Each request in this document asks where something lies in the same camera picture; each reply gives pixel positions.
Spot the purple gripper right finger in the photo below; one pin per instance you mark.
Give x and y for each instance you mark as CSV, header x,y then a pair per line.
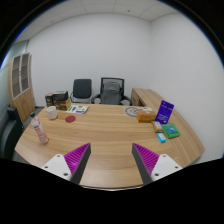
x,y
152,166

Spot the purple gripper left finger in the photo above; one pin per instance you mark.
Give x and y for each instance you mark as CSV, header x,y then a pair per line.
x,y
70,166

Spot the plastic bottle with pink label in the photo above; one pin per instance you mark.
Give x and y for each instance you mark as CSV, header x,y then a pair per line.
x,y
37,126

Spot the small blue box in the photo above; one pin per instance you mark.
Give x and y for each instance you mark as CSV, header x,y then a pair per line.
x,y
161,137

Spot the small yellow-brown box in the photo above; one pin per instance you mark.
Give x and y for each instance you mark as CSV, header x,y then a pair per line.
x,y
157,127

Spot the green flat box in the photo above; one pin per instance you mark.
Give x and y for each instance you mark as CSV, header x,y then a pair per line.
x,y
171,131

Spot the red round coaster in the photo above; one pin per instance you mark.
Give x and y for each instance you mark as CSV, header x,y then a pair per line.
x,y
70,119

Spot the orange cardboard box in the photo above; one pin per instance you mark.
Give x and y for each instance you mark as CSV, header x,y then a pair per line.
x,y
145,116

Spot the purple upright booklet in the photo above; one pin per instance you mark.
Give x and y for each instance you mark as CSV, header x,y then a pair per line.
x,y
164,112

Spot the green and white leaflet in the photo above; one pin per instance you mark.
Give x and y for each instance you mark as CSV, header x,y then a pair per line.
x,y
81,109

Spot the white ceramic mug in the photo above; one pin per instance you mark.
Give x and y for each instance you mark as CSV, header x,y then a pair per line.
x,y
52,112

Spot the round grey disc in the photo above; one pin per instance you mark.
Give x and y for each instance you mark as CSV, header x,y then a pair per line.
x,y
132,111

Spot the brown box stacked bottom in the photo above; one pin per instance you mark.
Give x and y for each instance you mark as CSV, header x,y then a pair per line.
x,y
63,105

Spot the black leather armchair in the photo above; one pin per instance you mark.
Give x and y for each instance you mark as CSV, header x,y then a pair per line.
x,y
11,129

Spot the dark box stacked top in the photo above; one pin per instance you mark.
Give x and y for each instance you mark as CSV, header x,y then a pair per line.
x,y
60,95

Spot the dark brown box left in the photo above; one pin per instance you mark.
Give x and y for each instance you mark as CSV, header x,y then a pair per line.
x,y
49,99

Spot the black office chair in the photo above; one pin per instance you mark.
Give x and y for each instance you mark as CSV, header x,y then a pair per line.
x,y
82,91

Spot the wooden cabinet with glass doors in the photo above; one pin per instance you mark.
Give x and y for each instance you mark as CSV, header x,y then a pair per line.
x,y
20,86

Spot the grey mesh office chair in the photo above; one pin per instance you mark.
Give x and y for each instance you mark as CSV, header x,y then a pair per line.
x,y
111,92

